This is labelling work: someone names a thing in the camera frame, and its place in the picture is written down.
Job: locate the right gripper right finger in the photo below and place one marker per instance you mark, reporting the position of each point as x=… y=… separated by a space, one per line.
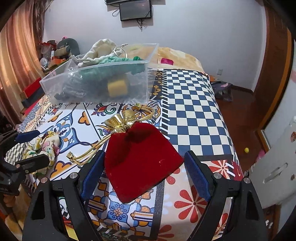
x=233 y=210

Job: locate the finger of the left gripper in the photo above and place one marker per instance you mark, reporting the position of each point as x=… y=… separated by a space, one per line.
x=26 y=136
x=33 y=164

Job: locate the floral yellow scrunchie cloth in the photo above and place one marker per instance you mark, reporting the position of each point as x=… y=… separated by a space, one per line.
x=48 y=144

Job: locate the grey gloves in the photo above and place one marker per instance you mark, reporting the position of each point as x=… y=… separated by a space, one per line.
x=78 y=86

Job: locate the green knitted cloth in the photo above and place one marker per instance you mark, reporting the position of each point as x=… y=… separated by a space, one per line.
x=117 y=66

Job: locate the clear plastic storage bin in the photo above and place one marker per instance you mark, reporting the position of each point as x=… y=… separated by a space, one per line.
x=139 y=85

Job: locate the white drawstring pouch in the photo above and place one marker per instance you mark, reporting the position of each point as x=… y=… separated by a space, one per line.
x=101 y=50

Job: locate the patterned bed cover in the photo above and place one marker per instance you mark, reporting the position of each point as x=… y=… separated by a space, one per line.
x=182 y=113

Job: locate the red box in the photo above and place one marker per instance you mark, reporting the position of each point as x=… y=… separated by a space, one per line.
x=30 y=89

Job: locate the white wardrobe with hearts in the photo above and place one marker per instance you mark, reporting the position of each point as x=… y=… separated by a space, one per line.
x=273 y=175

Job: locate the striped orange curtain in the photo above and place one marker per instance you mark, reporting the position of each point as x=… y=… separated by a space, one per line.
x=21 y=37

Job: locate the grey plush toy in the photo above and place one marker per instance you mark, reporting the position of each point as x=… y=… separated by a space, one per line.
x=66 y=48

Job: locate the yellow sponge block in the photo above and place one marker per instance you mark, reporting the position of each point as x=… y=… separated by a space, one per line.
x=117 y=87

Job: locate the red velvet gold pouch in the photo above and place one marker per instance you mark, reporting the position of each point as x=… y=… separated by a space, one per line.
x=138 y=156

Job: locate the brown wooden door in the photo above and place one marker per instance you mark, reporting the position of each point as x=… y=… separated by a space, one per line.
x=276 y=67

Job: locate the purple bag on floor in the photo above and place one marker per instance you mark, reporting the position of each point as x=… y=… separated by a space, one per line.
x=222 y=90

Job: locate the orange fleece blanket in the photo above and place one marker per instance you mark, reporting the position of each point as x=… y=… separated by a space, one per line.
x=164 y=57

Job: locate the wall mounted black television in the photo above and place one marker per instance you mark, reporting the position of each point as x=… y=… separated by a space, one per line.
x=114 y=2

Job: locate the small wall monitor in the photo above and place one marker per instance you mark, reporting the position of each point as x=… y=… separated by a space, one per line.
x=135 y=10

